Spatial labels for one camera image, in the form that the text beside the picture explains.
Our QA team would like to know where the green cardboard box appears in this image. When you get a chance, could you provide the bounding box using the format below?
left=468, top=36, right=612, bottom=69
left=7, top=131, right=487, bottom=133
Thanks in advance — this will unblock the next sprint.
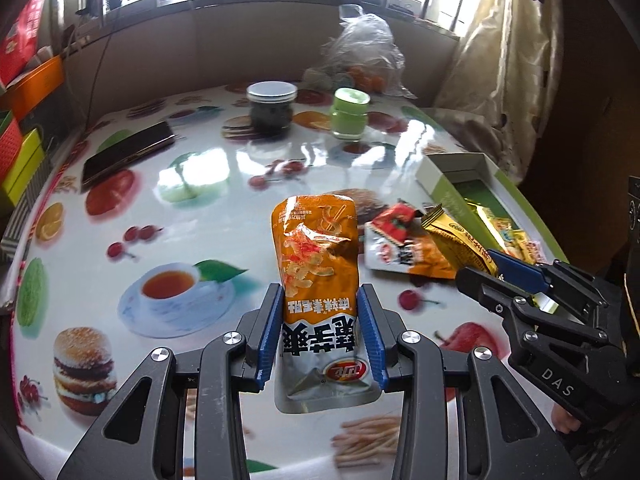
left=416, top=152, right=571, bottom=281

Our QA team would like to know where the person's right hand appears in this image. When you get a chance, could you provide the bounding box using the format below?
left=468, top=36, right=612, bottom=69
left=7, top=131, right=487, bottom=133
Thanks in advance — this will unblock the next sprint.
left=550, top=404, right=584, bottom=434

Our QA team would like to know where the green jar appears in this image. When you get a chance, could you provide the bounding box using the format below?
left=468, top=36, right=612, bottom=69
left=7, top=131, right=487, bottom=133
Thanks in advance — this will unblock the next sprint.
left=330, top=88, right=371, bottom=141

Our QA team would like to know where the orange chips packet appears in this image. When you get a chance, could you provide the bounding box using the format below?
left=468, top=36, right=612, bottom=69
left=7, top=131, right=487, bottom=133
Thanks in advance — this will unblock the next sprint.
left=364, top=222, right=458, bottom=281
left=271, top=194, right=382, bottom=415

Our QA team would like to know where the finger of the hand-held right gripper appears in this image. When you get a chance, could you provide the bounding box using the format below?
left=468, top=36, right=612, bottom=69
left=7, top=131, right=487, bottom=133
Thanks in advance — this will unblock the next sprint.
left=487, top=249, right=627, bottom=332
left=456, top=266, right=624, bottom=357

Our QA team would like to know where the cream patterned curtain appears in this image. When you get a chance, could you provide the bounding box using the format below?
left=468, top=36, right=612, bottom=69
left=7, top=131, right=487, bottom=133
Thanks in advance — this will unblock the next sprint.
left=432, top=0, right=571, bottom=186

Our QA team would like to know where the tall red box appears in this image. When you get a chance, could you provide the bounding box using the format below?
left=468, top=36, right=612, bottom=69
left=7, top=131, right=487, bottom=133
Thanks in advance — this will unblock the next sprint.
left=0, top=0, right=48, bottom=86

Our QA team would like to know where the small red snack packet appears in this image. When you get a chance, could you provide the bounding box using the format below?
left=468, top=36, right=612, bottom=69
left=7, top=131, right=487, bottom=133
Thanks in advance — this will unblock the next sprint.
left=372, top=201, right=423, bottom=247

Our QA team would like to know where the black white striped box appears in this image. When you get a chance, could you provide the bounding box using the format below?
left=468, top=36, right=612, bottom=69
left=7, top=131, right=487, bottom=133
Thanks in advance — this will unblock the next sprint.
left=0, top=180, right=56, bottom=261

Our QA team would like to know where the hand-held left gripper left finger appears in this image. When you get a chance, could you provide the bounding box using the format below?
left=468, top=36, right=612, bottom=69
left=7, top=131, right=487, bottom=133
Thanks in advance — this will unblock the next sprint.
left=59, top=282, right=285, bottom=480

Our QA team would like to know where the dark phone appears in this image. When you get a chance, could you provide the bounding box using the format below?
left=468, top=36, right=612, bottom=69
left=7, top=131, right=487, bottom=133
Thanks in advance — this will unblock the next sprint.
left=81, top=121, right=176, bottom=192

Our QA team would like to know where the clear plastic bag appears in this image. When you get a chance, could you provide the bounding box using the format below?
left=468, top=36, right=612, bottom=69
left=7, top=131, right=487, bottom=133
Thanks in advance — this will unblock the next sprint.
left=305, top=4, right=418, bottom=101

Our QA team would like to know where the dark jar with white lid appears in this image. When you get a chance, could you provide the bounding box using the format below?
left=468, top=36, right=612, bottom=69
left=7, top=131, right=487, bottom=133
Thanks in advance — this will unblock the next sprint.
left=246, top=81, right=298, bottom=137

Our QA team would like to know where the yellow-green box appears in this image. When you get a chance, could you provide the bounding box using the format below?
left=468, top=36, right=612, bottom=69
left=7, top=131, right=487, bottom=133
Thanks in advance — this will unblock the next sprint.
left=0, top=128, right=46, bottom=208

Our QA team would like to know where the dark wooden cabinet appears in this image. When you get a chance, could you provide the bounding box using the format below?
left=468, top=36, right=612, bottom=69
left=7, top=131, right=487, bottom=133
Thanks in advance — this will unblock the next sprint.
left=520, top=0, right=640, bottom=261

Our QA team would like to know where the orange box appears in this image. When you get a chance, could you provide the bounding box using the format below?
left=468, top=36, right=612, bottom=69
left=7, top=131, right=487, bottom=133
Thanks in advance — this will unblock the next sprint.
left=5, top=55, right=66, bottom=121

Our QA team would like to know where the low red box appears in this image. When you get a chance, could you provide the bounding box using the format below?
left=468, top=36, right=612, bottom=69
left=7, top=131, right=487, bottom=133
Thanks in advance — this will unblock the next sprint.
left=0, top=120, right=24, bottom=181

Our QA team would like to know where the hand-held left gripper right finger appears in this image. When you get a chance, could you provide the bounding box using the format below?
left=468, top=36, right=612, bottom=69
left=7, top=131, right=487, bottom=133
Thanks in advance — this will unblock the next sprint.
left=357, top=284, right=583, bottom=480

